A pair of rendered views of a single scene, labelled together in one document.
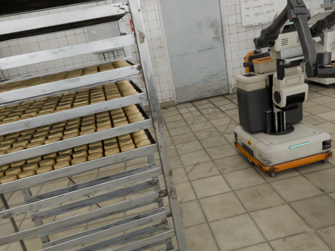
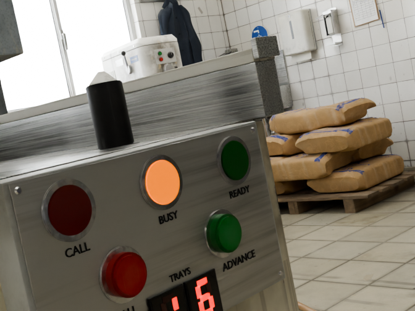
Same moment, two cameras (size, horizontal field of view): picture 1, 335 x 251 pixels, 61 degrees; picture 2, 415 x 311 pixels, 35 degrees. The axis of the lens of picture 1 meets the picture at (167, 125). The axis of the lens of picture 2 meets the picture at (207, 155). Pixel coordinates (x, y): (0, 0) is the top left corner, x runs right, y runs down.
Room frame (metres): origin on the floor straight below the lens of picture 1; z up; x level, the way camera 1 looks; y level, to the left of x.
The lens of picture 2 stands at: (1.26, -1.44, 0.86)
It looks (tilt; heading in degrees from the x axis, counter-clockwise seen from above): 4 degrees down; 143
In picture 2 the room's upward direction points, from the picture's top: 11 degrees counter-clockwise
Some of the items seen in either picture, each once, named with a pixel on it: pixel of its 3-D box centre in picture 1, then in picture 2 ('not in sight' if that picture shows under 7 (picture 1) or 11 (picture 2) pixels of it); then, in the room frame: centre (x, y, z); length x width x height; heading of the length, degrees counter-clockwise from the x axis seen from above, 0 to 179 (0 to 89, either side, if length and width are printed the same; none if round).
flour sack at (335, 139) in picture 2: not in sight; (346, 134); (-1.74, 2.06, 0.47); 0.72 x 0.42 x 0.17; 100
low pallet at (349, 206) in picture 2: not in sight; (326, 192); (-2.02, 2.05, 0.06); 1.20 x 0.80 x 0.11; 7
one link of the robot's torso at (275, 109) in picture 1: (293, 97); not in sight; (2.24, -1.08, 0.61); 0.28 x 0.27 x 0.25; 97
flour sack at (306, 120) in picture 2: not in sight; (319, 116); (-1.97, 2.08, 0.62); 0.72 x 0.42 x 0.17; 11
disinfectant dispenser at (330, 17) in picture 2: not in sight; (328, 27); (-2.16, 2.56, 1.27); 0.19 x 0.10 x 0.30; 94
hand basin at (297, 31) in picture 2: not in sight; (263, 86); (-2.85, 2.42, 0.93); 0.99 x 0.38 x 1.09; 4
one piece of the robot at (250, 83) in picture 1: (270, 95); not in sight; (2.49, -0.99, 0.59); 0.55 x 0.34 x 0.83; 97
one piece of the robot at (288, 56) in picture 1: (294, 62); not in sight; (2.11, -1.04, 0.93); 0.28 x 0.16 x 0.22; 97
